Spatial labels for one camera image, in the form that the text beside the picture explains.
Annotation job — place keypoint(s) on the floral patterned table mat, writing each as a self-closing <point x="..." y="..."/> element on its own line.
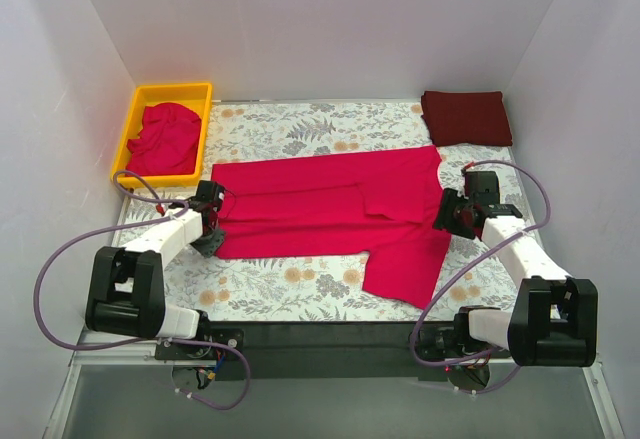
<point x="325" y="288"/>

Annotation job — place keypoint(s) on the folded dark red t-shirt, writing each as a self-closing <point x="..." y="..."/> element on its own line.
<point x="477" y="118"/>

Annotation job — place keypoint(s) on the bright red t-shirt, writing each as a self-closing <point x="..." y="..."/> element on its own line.
<point x="382" y="203"/>

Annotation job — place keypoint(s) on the red t-shirt in bin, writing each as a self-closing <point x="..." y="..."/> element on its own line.
<point x="167" y="143"/>

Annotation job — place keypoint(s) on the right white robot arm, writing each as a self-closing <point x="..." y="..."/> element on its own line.
<point x="553" y="322"/>

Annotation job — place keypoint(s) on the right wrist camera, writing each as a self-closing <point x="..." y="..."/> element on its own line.
<point x="465" y="169"/>

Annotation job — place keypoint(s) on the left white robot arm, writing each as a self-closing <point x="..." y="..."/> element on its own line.
<point x="126" y="294"/>

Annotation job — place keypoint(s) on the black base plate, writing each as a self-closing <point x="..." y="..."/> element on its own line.
<point x="319" y="350"/>

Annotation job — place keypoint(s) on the aluminium rail frame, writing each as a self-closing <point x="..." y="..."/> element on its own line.
<point x="552" y="382"/>

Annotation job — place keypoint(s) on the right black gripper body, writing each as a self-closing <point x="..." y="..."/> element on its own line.
<point x="447" y="217"/>

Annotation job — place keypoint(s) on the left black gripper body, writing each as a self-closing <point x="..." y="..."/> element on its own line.
<point x="211" y="241"/>

